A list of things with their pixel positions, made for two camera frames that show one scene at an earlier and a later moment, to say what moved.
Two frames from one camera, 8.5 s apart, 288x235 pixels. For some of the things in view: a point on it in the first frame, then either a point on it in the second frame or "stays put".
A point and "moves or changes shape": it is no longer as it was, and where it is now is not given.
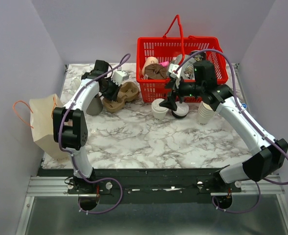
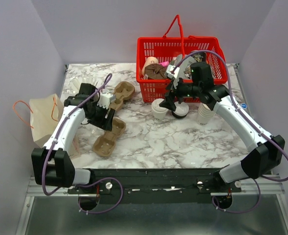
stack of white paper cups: x=205 y=113 stays put
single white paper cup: x=159 y=112 stays put
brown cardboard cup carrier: x=128 y=91 moves or changes shape
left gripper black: x=113 y=97 to x=104 y=123
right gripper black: x=169 y=102 stays put
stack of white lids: x=182 y=110 stays put
